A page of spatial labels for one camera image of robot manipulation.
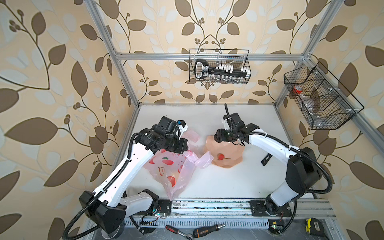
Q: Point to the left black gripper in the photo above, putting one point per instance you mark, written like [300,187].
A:
[182,147]

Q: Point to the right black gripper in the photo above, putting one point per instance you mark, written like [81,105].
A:
[220,135]

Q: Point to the small red cherry fruit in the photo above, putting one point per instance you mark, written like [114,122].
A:
[222,157]

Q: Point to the pink plastic bag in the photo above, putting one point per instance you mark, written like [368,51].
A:
[174,171]

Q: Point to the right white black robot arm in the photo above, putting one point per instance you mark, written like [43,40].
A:
[303,174]

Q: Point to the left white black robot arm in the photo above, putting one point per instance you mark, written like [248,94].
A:
[106,206]

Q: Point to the black socket tool set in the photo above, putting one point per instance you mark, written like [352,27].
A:
[203,70]

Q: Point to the clear bottle with red cap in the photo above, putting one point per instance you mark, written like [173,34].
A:
[310,104]

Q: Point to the black orange screwdriver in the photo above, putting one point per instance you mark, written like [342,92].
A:
[203,231]

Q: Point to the small green circuit board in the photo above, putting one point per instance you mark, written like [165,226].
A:
[275,226]

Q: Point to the black tape roll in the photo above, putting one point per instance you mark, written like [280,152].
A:
[118,233]

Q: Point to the yellow black tape measure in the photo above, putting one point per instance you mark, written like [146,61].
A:
[314,227]

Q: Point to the back black wire basket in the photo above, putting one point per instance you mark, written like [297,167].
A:
[235,57]

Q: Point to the black wire basket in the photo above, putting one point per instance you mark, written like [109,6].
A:
[338,105]
[235,57]

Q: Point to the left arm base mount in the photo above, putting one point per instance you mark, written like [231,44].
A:
[162,207]

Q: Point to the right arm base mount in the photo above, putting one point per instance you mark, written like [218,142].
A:
[261,208]

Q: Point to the right black wire basket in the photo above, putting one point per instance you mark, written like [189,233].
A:
[338,105]

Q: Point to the red handled ratchet wrench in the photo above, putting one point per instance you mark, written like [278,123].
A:
[178,232]

